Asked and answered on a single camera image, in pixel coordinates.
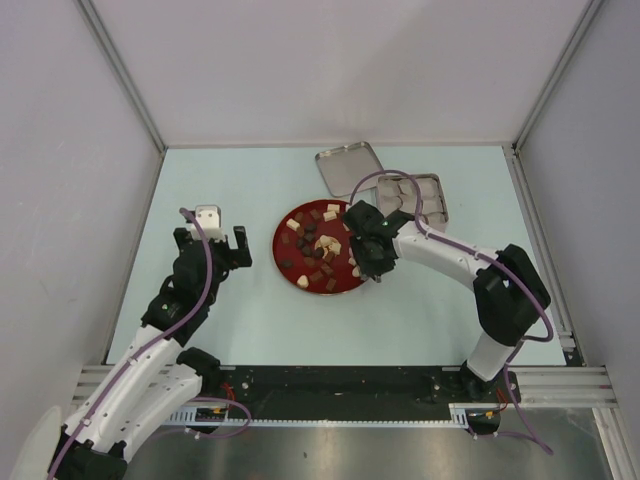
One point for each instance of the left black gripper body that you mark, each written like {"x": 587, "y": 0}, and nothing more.
{"x": 224, "y": 259}

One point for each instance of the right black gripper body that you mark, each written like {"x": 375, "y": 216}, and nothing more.
{"x": 369, "y": 264}

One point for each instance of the metal tin box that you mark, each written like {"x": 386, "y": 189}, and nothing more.
{"x": 394, "y": 192}

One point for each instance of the red round plate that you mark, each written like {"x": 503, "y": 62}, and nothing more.
{"x": 318, "y": 249}

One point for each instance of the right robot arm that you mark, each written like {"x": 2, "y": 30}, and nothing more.
{"x": 511, "y": 298}

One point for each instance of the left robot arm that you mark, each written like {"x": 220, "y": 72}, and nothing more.
{"x": 159, "y": 372}

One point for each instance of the white rectangular chocolate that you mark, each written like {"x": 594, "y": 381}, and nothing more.
{"x": 329, "y": 216}

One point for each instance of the white heart chocolate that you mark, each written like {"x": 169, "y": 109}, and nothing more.
{"x": 302, "y": 282}

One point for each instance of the metal tin lid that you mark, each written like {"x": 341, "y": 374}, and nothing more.
{"x": 342, "y": 168}

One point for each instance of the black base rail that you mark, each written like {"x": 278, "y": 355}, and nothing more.
{"x": 360, "y": 395}

